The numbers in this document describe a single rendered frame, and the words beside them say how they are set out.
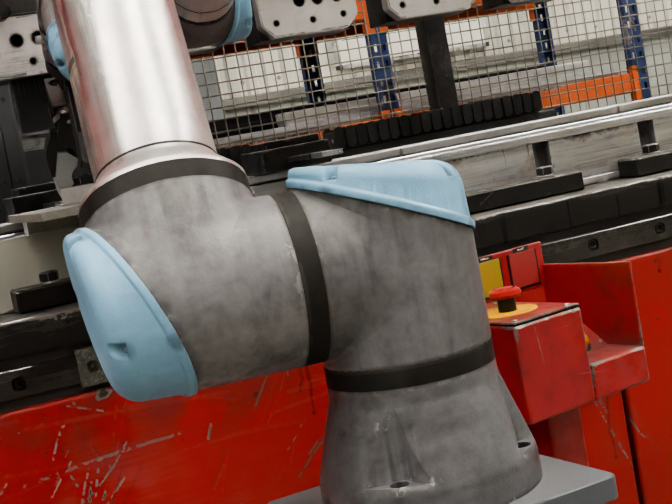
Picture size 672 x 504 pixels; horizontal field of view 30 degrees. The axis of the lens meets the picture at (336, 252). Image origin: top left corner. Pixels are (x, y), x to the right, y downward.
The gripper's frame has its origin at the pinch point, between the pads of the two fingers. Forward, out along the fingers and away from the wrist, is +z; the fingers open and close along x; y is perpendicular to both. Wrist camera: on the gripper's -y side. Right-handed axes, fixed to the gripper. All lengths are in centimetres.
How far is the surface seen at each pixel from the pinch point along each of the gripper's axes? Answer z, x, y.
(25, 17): -14.4, 3.5, 20.4
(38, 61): -9.9, 3.0, 16.6
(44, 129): -1.1, 3.7, 13.7
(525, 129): 30, -82, 31
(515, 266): 5, -50, -23
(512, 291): -2, -43, -33
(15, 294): 9.2, 12.0, -5.6
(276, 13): -9.1, -30.9, 20.4
